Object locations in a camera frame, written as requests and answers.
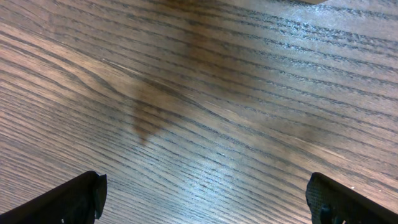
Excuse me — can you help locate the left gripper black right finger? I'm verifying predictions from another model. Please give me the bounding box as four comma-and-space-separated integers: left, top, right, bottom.
305, 172, 397, 224

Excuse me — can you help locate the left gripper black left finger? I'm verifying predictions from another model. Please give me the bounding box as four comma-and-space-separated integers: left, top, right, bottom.
1, 171, 108, 224

